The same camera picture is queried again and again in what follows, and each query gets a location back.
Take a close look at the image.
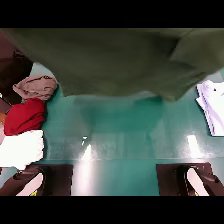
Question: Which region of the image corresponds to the olive green T-shirt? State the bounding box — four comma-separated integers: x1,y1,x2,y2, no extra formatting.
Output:
0,28,224,102

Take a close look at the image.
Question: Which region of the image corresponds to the red garment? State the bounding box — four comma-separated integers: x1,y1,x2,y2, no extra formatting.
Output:
3,97,47,137

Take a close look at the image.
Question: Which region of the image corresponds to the beige garment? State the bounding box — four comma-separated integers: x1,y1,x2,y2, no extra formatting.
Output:
12,74,59,102

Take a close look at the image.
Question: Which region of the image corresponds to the white folded garment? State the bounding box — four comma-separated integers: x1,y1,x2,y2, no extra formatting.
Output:
195,79,224,137

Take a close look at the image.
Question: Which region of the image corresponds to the dark brown garment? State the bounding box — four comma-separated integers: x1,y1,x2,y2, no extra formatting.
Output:
0,49,34,106

